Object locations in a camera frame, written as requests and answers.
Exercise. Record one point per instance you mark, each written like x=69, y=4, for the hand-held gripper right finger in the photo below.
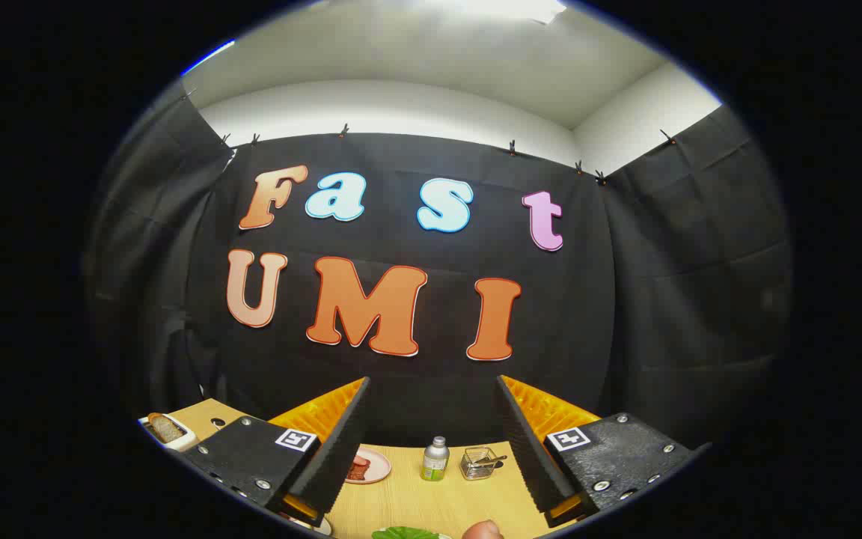
x=532, y=457

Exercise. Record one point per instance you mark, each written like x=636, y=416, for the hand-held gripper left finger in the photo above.
x=337, y=457

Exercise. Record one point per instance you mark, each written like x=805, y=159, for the green lettuce leaf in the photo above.
x=405, y=534

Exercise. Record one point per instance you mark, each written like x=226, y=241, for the toasted bread slice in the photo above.
x=167, y=429

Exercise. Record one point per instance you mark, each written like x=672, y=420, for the brown meat slices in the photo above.
x=358, y=470

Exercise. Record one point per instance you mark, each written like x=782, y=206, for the wooden utensil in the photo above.
x=494, y=460

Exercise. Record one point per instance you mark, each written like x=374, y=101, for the pink plate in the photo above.
x=380, y=469

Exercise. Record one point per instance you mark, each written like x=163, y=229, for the pinkish rounded object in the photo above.
x=483, y=531

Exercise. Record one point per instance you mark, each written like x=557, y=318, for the green label metal bottle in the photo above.
x=435, y=464

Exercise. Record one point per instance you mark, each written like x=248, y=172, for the white toaster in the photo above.
x=187, y=442

